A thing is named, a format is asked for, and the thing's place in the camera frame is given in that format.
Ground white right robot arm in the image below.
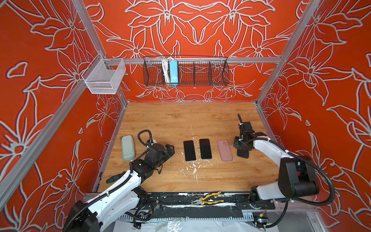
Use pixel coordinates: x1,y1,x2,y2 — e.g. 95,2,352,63
233,121,336,206

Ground green handled screwdriver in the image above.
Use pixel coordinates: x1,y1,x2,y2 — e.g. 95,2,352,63
106,172,126,184

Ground clear plastic wall bin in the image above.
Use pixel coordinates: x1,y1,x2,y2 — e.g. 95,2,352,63
81,53,126,94

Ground light blue flat box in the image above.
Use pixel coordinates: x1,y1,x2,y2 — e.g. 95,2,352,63
169,60,179,86

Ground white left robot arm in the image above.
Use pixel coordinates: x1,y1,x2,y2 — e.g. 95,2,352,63
62,143,175,232

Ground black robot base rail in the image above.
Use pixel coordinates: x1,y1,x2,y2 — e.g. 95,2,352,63
139,191,276,223

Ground pale green soap bar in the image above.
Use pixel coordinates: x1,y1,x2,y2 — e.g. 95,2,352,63
120,135,135,161

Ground pink phone case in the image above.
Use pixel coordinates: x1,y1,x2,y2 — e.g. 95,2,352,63
217,140,233,162

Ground yellow handled pliers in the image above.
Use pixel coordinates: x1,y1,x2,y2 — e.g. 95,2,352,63
190,191,225,206

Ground silver phone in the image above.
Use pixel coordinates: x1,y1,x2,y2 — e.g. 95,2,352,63
183,140,196,161

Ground black wire wall basket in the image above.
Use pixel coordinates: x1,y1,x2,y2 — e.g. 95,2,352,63
143,55,230,87

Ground black smartphone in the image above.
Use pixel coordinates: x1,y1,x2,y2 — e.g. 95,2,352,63
237,149,249,159

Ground white coiled cable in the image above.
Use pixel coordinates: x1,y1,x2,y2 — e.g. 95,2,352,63
161,57,171,84

